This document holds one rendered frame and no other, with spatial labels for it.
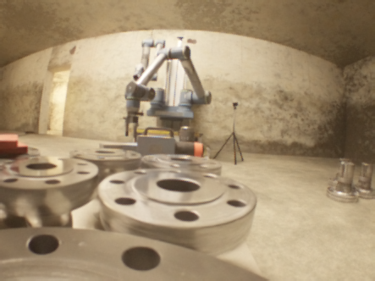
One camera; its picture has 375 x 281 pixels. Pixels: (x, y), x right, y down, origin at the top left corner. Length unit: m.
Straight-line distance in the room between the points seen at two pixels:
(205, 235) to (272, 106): 4.13
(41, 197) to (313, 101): 5.08
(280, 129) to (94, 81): 4.85
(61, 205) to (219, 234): 0.23
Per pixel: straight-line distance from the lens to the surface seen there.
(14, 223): 0.65
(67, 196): 0.28
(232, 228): 0.20
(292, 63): 4.95
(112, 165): 0.49
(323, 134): 5.22
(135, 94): 1.24
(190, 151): 0.94
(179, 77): 3.00
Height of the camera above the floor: 0.34
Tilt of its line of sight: 3 degrees down
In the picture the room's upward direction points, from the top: 5 degrees clockwise
